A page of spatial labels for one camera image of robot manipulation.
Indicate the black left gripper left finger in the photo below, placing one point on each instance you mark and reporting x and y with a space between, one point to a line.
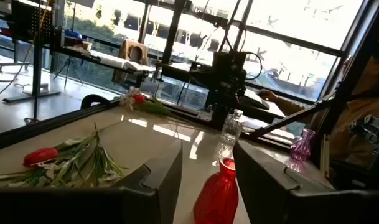
167 174

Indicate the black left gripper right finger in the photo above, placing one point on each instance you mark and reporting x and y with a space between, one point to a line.
260 180

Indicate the white artificial flower spray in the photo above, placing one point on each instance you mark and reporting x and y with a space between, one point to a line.
27 180
127 99
99 168

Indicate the red artificial tulip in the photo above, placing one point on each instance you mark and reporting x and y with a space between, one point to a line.
40 157
138 98

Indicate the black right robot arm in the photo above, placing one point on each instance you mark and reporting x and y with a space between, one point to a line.
226 71

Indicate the red ribbed glass vase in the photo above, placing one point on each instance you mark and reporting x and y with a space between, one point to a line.
217 199

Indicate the small purple glass vase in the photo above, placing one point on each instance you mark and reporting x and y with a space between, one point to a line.
301 149

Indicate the clear crystal glass vase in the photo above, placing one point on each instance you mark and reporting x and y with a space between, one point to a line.
231 130

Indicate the black keyboard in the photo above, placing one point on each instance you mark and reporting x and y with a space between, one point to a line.
254 101

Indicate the cluttered background desk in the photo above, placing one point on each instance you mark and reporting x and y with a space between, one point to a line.
114 62

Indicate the person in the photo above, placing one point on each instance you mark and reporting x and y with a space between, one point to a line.
363 109

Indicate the black tripod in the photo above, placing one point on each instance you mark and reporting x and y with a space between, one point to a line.
68 70

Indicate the black pegboard stand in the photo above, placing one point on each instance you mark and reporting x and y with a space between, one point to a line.
27 18

